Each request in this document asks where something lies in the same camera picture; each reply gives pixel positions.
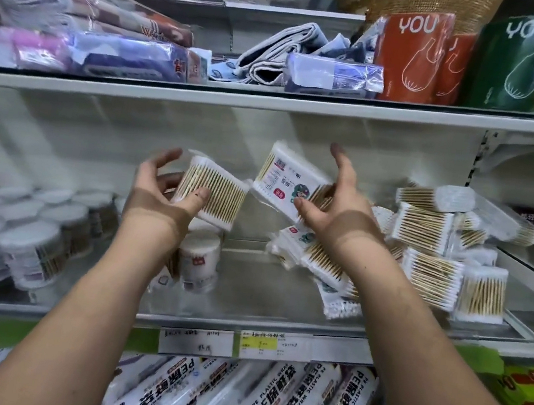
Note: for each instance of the person's left hand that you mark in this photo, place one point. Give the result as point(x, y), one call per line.
point(151, 205)

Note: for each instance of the person's right hand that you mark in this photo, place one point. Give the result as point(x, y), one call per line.
point(349, 222)

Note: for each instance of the person's left middle finger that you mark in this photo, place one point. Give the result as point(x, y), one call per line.
point(172, 183)

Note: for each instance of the person's left thumb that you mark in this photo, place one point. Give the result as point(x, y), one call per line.
point(196, 199)

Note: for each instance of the person's right thumb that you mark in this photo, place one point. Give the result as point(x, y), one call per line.
point(308, 212)

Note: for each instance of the plain clear cotton swab packet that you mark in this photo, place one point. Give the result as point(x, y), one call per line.
point(219, 187)

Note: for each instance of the labelled cotton swab packet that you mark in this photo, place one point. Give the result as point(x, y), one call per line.
point(285, 180)

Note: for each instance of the person's right forearm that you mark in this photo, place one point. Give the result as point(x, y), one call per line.
point(421, 373)

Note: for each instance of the person's left forearm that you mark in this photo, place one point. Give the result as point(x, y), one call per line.
point(79, 322)

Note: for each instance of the single white swab tub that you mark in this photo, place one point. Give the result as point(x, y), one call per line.
point(198, 262)

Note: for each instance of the white metal shelf board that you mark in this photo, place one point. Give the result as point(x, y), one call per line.
point(261, 309)
point(282, 102)

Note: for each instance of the blue packet with red label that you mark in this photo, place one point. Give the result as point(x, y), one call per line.
point(133, 58)

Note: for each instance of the pile of wooden swab packs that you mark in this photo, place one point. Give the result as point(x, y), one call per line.
point(430, 264)

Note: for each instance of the blue white wrapped packet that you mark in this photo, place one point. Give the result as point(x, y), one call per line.
point(333, 77)

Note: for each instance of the yellow and white price tag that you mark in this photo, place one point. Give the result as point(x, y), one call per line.
point(275, 347)

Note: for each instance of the white paper price tag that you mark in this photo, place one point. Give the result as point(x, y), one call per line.
point(196, 343)

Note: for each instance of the group of round swab tubs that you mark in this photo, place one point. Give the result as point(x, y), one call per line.
point(26, 239)

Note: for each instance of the folded white blue cloth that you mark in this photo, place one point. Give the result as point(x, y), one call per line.
point(279, 56)

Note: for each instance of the patterned cloth in clear bag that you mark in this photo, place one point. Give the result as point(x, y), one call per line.
point(100, 12)

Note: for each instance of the large orange bag roll pack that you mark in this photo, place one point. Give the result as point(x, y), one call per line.
point(411, 56)

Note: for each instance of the pink wrapped packet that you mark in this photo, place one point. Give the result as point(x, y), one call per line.
point(34, 50)

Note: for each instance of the grey shelf board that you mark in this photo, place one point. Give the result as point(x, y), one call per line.
point(295, 16)

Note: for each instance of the small orange bag roll pack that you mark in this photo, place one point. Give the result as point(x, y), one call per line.
point(454, 67)

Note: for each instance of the green bag roll pack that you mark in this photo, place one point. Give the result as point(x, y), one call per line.
point(513, 64)

